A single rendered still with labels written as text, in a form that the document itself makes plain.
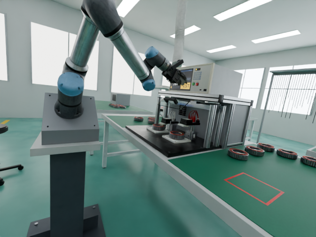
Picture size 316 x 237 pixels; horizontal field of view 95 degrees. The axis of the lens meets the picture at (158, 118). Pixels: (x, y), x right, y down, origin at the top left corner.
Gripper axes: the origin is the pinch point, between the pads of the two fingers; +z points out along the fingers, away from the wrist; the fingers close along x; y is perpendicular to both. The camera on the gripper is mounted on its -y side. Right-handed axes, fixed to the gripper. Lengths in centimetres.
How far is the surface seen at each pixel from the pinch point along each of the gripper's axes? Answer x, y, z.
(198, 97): 9.1, 7.1, 8.5
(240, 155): 41, 32, 29
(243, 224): 65, 54, -9
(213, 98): 21.7, 7.0, 8.6
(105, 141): -110, 84, 10
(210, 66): 13.2, -13.2, 2.3
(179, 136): 8.7, 37.6, 9.4
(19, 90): -468, 111, -139
